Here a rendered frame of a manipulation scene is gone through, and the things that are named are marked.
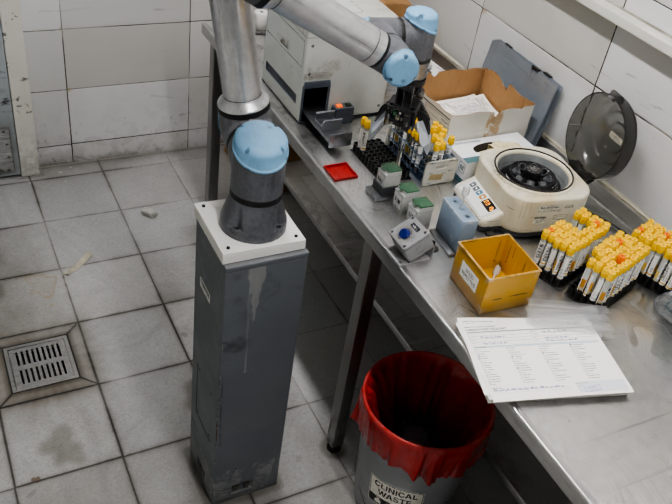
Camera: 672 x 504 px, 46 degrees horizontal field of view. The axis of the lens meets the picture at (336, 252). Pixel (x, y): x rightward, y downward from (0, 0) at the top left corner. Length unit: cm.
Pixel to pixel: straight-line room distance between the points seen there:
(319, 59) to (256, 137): 57
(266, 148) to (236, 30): 24
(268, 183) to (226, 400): 62
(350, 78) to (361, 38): 68
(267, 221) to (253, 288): 16
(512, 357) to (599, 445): 23
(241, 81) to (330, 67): 55
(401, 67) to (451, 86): 78
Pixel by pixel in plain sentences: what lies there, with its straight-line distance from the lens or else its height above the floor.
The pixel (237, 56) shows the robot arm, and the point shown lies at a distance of 169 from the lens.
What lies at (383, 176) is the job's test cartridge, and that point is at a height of 94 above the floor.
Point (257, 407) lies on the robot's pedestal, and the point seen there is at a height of 38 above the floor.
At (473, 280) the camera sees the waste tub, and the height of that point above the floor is 93.
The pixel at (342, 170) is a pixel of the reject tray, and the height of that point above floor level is 88.
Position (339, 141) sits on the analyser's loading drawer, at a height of 91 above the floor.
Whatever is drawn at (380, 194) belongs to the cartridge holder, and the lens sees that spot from 198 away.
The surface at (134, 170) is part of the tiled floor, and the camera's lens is 361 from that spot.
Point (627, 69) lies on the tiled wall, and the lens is 213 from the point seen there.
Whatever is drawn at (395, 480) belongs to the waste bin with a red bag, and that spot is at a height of 26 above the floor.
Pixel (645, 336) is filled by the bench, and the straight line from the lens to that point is 183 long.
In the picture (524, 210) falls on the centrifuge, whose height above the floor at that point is 96.
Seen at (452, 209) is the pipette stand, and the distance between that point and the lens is 183.
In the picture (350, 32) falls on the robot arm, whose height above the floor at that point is 137.
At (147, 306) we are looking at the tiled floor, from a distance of 291.
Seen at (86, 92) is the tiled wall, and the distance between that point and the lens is 352.
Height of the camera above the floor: 197
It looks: 38 degrees down
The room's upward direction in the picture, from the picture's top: 10 degrees clockwise
